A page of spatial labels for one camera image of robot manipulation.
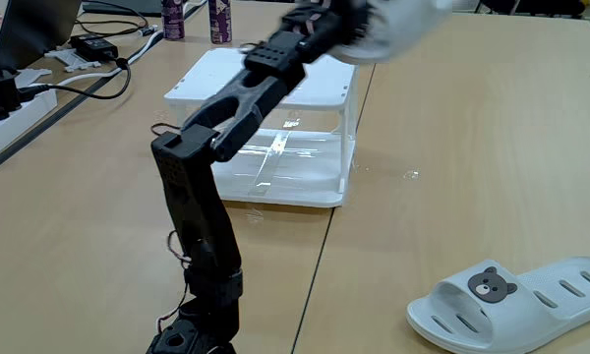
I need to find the white bear slipper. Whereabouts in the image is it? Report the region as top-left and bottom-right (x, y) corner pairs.
(329, 0), (454, 65)
(405, 255), (590, 354)

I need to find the white open shelf box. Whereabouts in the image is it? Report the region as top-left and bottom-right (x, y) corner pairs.
(164, 47), (359, 208)

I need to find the purple drink can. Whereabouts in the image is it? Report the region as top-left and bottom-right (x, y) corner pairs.
(160, 0), (186, 41)
(207, 0), (233, 45)

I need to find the black power adapter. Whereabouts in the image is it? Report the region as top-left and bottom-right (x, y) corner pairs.
(69, 32), (120, 63)

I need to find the dark laptop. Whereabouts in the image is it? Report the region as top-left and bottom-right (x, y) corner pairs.
(0, 0), (84, 75)

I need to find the white flat printed part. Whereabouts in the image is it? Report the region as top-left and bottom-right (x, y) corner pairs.
(13, 67), (53, 90)

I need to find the white power strip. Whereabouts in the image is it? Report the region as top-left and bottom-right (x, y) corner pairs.
(0, 88), (59, 168)

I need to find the black power plug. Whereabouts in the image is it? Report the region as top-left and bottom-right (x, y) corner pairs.
(0, 68), (25, 123)

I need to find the thin black cable loop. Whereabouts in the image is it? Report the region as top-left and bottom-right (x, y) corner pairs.
(76, 0), (151, 38)

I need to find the white cable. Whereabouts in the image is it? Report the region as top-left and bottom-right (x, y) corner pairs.
(53, 29), (166, 88)

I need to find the black adapter cable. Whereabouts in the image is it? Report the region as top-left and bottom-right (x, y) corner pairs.
(17, 57), (133, 101)

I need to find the white printed bracket part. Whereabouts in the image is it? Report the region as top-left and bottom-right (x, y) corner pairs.
(43, 47), (102, 74)

